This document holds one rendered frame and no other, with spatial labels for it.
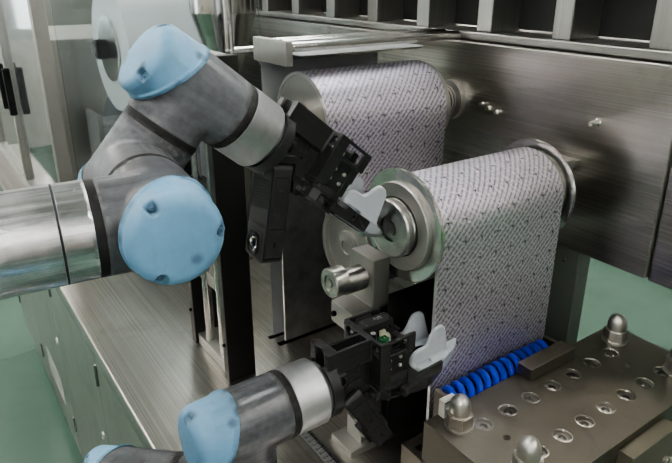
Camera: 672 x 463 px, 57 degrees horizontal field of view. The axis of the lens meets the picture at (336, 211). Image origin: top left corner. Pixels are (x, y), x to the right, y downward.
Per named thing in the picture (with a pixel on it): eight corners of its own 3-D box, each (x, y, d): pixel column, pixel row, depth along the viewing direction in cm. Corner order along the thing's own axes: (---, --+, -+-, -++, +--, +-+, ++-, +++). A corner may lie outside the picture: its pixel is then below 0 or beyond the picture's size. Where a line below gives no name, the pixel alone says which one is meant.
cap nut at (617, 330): (596, 338, 93) (600, 312, 92) (610, 330, 95) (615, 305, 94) (618, 349, 91) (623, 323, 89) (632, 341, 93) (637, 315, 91)
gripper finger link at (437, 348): (473, 318, 77) (417, 341, 72) (470, 358, 79) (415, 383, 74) (456, 307, 79) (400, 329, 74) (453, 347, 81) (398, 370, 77)
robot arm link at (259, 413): (177, 456, 66) (169, 391, 63) (267, 416, 72) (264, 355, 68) (207, 505, 60) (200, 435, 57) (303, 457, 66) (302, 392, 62)
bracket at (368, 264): (328, 441, 91) (327, 254, 80) (363, 424, 95) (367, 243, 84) (348, 461, 87) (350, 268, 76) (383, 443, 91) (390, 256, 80)
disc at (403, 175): (356, 234, 87) (379, 145, 78) (359, 234, 87) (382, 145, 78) (421, 305, 78) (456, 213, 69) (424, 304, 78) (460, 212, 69)
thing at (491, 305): (427, 395, 82) (435, 271, 75) (540, 339, 95) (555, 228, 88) (429, 397, 82) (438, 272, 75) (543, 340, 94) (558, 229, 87)
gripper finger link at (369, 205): (413, 208, 76) (366, 172, 70) (389, 249, 75) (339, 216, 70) (398, 201, 78) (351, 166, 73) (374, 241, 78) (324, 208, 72)
